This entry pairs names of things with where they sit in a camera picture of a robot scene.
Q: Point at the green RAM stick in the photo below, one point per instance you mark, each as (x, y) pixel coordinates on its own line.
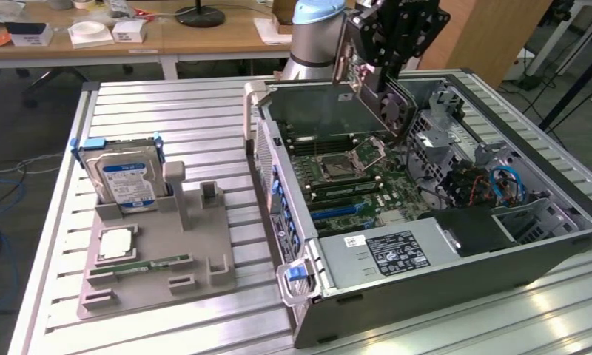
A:
(143, 266)

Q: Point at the silver CPU socket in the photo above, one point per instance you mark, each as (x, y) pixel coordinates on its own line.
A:
(378, 141)

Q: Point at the wooden desk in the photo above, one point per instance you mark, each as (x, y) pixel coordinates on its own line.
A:
(202, 37)

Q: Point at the orange booklet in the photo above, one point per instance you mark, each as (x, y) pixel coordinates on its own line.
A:
(0, 38)

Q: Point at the silver disk bay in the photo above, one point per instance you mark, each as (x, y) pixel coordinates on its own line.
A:
(538, 218)

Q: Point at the black open PC case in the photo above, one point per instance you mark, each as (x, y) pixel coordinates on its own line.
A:
(425, 296)

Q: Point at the black slanted pole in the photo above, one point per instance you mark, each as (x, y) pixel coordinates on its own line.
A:
(577, 72)

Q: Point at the graphics card with small fan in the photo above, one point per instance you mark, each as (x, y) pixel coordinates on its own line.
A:
(390, 107)

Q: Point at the white box with black lid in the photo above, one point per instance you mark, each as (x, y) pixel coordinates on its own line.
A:
(30, 38)

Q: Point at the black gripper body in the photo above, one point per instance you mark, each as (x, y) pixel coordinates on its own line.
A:
(407, 26)

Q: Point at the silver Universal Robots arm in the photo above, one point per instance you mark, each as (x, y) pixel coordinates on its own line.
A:
(311, 40)

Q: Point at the beige parts rack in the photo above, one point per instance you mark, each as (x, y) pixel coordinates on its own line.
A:
(158, 236)

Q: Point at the hard disk with blue label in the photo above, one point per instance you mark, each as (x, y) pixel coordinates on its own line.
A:
(123, 185)

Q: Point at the brown cardboard box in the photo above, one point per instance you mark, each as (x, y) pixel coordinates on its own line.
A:
(282, 13)

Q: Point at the blue card retention latch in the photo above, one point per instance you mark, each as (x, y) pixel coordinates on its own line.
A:
(277, 185)

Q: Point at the small white box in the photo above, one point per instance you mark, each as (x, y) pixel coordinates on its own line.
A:
(131, 33)

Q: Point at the perforated metal drive cage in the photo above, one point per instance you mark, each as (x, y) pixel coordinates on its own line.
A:
(434, 148)

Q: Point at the black chair base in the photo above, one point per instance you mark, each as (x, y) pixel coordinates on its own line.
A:
(42, 77)

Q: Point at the grey cup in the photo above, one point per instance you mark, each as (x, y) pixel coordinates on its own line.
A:
(59, 4)

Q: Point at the green motherboard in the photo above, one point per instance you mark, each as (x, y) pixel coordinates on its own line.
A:
(395, 192)

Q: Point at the white papers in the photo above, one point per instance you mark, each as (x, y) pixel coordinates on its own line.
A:
(271, 31)

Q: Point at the white floor appliance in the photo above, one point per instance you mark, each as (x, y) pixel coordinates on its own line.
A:
(518, 64)

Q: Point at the grey power supply unit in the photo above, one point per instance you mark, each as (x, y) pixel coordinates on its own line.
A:
(341, 262)

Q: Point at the blue expansion slot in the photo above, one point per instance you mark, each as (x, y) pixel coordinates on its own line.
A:
(338, 212)

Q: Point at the RAM stick with white label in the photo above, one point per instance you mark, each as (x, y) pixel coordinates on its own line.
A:
(347, 189)

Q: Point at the wooden cabinet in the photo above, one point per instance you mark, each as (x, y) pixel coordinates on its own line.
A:
(489, 37)

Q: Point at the white square tray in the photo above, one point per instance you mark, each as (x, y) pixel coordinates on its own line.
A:
(91, 37)

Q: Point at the silver CPU chip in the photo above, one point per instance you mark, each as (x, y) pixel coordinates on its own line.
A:
(115, 245)

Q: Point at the beige case corner fixture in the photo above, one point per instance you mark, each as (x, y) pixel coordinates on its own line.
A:
(251, 111)

